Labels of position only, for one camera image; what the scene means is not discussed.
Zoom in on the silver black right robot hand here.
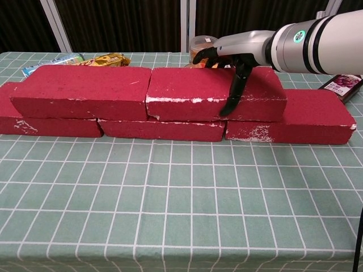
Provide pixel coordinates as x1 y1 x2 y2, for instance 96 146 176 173
192 29 277 117

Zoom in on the red brick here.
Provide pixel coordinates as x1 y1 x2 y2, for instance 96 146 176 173
97 117 227 142
145 67 288 123
0 81 104 139
9 64 153 121
224 88 357 146

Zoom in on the black corrugated partition panel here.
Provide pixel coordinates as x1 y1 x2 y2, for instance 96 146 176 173
55 0 182 53
195 0 331 53
0 0 62 53
336 0 363 14

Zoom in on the clear plastic snack jar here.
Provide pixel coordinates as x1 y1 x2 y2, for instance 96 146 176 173
189 36 220 65

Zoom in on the purple grape juice bottle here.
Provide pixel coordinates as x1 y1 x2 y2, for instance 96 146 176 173
318 74 363 106

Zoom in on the gold cracker package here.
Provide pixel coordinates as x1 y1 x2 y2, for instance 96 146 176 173
74 53 132 69

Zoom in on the green checked tablecloth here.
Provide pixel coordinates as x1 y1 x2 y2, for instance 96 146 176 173
0 51 363 272

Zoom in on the blue snack package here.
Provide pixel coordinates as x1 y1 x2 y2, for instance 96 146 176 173
22 53 86 79

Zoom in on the white partition frame post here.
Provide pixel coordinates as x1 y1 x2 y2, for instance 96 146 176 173
179 0 197 53
316 0 341 20
39 0 72 53

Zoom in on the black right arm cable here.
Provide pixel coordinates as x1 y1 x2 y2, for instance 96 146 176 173
352 206 363 272

